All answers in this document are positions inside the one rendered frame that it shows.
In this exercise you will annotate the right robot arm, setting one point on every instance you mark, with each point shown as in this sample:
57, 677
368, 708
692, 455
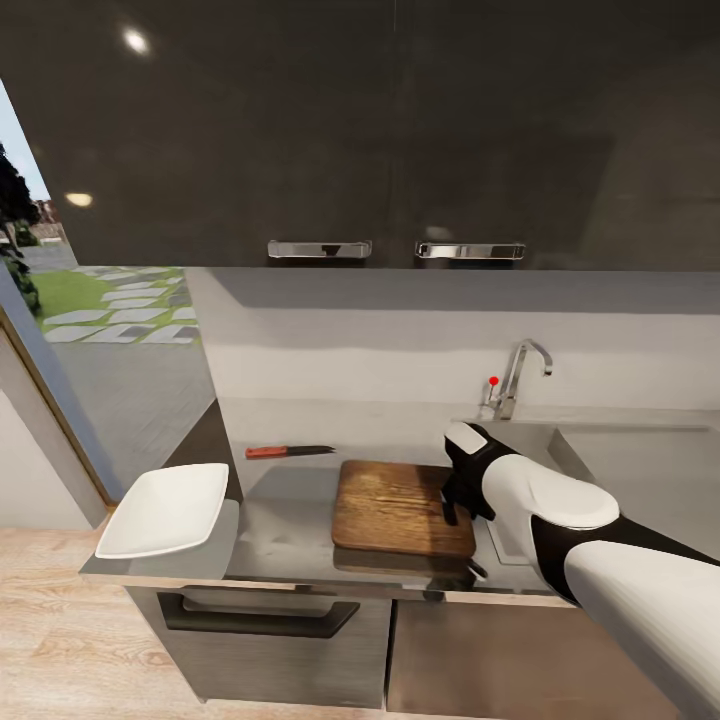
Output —
658, 599

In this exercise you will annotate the dishwasher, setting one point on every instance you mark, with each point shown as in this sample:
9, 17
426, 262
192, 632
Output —
272, 647

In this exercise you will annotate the drop in sink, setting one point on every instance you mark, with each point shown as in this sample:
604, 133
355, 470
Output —
665, 477

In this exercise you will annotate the cabinet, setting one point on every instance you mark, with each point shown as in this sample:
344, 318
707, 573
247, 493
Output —
566, 135

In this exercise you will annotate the cutting board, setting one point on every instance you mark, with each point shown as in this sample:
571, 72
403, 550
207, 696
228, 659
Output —
398, 507

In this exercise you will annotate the fixed window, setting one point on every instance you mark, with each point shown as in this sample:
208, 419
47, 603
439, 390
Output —
114, 352

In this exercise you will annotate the bowl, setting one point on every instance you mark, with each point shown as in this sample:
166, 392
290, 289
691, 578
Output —
165, 511

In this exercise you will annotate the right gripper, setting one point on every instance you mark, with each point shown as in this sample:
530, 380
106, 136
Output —
453, 493

